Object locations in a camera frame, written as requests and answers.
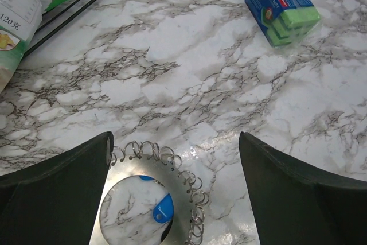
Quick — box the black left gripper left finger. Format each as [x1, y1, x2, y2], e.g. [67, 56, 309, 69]
[1, 132, 114, 244]

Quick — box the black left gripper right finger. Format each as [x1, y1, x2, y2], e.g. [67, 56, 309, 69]
[239, 132, 366, 244]

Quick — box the blue tagged key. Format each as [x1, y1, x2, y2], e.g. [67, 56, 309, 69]
[139, 176, 154, 181]
[153, 193, 174, 224]

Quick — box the metal disc with key rings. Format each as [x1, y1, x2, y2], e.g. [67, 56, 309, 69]
[89, 141, 209, 244]

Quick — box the blue green small box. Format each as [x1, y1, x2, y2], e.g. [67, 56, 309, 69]
[244, 0, 321, 47]

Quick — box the green white snack packet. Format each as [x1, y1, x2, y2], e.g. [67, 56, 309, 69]
[1, 0, 67, 90]

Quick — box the black wire shelf rack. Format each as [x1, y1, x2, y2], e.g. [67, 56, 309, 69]
[24, 0, 98, 57]

